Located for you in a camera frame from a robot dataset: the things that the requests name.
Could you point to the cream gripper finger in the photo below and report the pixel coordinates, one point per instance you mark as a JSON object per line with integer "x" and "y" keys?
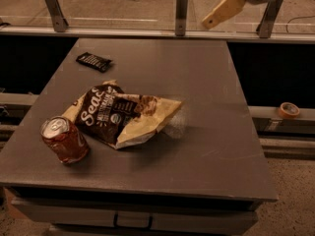
{"x": 225, "y": 10}

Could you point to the brown chip bag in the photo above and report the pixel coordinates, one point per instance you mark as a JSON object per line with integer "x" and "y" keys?
{"x": 120, "y": 119}

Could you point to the red coke can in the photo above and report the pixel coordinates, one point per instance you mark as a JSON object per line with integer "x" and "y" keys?
{"x": 64, "y": 139}

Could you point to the orange tape roll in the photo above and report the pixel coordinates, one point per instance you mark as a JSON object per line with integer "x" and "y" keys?
{"x": 288, "y": 110}

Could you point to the black snack bar wrapper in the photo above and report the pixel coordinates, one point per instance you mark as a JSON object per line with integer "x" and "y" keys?
{"x": 95, "y": 62}

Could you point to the grey drawer cabinet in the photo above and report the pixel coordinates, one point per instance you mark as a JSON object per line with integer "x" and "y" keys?
{"x": 95, "y": 218}

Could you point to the right metal rail bracket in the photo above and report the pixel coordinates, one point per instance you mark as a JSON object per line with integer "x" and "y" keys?
{"x": 265, "y": 28}

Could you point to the metal rail bracket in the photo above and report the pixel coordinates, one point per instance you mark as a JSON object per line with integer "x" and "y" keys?
{"x": 181, "y": 17}
{"x": 58, "y": 20}
{"x": 265, "y": 28}

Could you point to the middle metal rail bracket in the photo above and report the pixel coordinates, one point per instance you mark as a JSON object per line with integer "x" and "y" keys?
{"x": 181, "y": 17}

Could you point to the left metal rail bracket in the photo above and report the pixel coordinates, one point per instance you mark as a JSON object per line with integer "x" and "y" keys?
{"x": 58, "y": 20}

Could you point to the black drawer handle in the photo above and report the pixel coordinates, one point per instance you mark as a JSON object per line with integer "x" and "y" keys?
{"x": 132, "y": 220}

